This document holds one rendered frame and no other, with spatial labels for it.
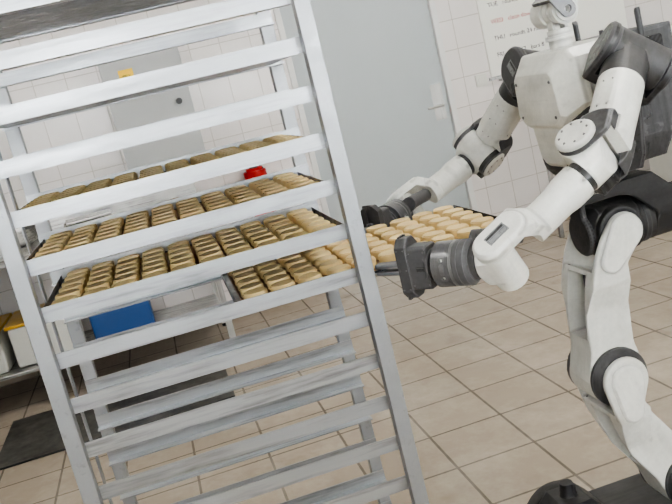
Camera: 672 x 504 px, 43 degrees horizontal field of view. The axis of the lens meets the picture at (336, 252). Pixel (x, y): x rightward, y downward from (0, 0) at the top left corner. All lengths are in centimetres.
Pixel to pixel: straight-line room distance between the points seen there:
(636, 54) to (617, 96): 13
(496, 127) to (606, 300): 55
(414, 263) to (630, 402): 72
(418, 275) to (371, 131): 435
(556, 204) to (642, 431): 79
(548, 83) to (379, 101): 410
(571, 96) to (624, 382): 67
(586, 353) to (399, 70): 414
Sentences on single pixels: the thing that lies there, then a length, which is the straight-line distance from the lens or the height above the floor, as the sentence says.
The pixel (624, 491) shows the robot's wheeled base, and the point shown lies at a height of 17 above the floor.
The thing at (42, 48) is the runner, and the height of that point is 160.
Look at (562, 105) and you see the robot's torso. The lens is 190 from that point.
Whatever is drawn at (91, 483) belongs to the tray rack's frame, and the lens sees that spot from 169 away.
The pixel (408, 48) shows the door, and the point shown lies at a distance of 603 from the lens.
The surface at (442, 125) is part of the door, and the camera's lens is 610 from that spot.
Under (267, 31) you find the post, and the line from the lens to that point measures 203.
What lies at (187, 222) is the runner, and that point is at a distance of 160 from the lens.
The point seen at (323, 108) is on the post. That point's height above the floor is 138.
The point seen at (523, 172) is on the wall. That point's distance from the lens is 632.
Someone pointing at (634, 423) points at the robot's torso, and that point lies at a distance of 215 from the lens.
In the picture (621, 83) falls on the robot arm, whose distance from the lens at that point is 171.
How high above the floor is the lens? 144
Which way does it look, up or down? 12 degrees down
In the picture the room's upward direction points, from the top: 14 degrees counter-clockwise
